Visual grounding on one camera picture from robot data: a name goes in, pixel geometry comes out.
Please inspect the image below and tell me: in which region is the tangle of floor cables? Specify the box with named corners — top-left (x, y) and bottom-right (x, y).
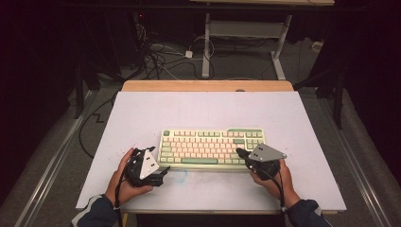
top-left (131, 23), bottom-right (217, 80)

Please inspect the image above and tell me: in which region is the wooden table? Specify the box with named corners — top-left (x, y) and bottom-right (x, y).
top-left (121, 79), bottom-right (339, 216)

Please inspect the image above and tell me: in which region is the black floor cable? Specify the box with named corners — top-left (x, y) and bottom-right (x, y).
top-left (78, 91), bottom-right (119, 160)

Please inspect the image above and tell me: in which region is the aluminium floor rail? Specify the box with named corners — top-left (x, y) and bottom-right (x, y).
top-left (316, 96), bottom-right (393, 227)
top-left (13, 89), bottom-right (97, 227)

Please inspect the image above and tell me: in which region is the white power strip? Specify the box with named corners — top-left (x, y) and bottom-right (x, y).
top-left (310, 40), bottom-right (325, 54)

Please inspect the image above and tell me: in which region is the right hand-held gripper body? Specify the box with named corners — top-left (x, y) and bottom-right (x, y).
top-left (245, 143), bottom-right (288, 182)

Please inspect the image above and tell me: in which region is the hand-held gripper cable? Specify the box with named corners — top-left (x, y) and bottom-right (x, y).
top-left (252, 165), bottom-right (288, 227)
top-left (113, 171), bottom-right (127, 227)

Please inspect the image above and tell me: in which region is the white board table cover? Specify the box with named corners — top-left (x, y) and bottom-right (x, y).
top-left (75, 91), bottom-right (348, 212)

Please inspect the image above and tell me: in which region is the green and cream keyboard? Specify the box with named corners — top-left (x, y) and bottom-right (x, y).
top-left (156, 127), bottom-right (267, 171)

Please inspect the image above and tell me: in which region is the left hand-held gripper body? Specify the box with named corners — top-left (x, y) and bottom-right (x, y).
top-left (124, 147), bottom-right (165, 187)

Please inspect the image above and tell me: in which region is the person's left hand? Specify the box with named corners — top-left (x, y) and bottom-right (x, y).
top-left (104, 147), bottom-right (154, 207)

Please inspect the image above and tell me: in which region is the left hand-held gripper cable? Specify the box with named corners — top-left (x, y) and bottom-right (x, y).
top-left (113, 171), bottom-right (127, 227)

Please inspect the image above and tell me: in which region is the black metal stand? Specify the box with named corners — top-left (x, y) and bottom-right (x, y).
top-left (294, 67), bottom-right (344, 131)
top-left (73, 58), bottom-right (103, 120)

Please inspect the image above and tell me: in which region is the white metal desk frame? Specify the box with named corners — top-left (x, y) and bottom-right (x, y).
top-left (188, 0), bottom-right (335, 80)

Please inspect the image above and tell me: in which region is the right hand-held gripper cable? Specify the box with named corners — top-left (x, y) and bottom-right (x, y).
top-left (252, 165), bottom-right (288, 227)

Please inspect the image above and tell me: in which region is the person's right hand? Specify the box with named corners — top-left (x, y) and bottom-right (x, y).
top-left (249, 158), bottom-right (302, 209)

